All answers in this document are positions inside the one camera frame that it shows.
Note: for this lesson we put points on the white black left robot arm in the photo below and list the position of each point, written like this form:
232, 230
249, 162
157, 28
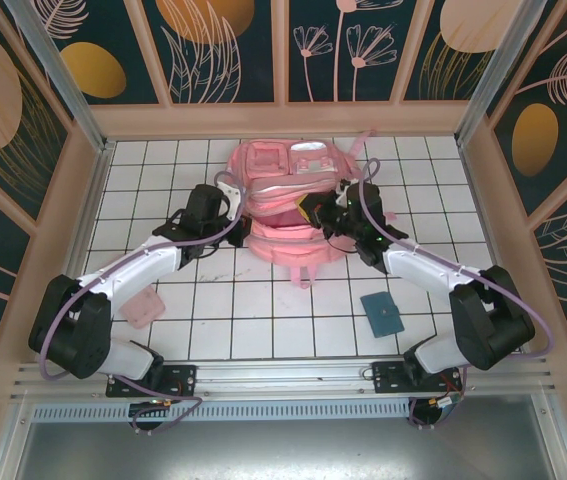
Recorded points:
128, 270

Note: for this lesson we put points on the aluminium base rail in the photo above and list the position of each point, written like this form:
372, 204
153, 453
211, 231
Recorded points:
283, 380

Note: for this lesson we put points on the aluminium side floor rail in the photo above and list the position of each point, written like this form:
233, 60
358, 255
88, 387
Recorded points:
481, 215
90, 200

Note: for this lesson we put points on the dark wall panel pink flowers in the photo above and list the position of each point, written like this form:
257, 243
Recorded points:
343, 50

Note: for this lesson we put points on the dark wall panel yellow oval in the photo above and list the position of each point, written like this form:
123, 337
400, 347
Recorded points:
93, 70

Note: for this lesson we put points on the teal snap notebook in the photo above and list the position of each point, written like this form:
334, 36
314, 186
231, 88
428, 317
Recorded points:
383, 315

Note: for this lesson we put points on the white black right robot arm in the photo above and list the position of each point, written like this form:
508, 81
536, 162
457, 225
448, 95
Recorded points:
423, 265

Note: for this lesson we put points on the aluminium frame strut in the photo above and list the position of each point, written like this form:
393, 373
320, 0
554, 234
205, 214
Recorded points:
555, 440
10, 440

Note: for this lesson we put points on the aluminium corner post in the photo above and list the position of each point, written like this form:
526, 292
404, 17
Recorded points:
63, 85
498, 65

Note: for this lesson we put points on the dark wall panel white leaves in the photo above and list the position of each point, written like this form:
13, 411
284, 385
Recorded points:
203, 60

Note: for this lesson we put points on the dark wall panel gold lines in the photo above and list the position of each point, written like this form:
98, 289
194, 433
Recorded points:
3, 100

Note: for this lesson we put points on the dark wall panel pink fern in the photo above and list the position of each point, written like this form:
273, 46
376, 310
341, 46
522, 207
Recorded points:
553, 125

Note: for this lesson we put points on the dark wall panel beige oval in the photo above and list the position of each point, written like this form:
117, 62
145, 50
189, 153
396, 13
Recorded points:
453, 50

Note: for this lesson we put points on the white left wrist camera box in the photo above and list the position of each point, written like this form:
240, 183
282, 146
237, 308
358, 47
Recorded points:
230, 197

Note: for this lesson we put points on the black base electronics box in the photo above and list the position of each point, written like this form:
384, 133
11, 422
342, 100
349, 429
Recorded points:
435, 412
148, 412

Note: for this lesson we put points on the pink backpack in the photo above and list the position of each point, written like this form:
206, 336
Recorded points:
283, 160

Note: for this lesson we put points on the grey sheet metal panel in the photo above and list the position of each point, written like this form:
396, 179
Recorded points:
283, 450

